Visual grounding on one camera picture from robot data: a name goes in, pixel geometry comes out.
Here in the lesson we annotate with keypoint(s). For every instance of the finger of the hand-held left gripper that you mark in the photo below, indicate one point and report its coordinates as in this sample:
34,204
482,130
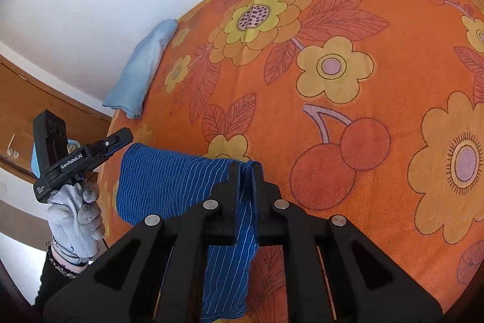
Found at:
119,141

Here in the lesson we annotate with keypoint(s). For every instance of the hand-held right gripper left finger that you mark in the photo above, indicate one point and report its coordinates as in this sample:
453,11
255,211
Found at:
181,251

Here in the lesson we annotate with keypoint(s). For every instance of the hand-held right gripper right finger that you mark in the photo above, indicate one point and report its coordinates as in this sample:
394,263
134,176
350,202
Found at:
302,251

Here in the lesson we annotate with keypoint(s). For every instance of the blue striped pants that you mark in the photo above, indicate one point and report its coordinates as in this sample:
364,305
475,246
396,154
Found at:
166,179

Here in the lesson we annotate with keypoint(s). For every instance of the person's left forearm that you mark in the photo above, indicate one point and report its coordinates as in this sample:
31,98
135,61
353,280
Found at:
51,285

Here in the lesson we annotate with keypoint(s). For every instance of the person's left hand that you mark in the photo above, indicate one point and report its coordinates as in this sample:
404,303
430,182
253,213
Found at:
75,224

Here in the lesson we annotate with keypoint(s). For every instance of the brown wooden door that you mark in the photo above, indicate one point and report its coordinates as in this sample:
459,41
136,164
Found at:
41,92

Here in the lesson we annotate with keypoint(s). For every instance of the light blue folded cloth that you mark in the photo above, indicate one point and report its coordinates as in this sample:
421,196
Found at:
140,69

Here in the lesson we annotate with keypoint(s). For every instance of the orange floral blanket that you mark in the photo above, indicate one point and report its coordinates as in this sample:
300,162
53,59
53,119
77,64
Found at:
340,81

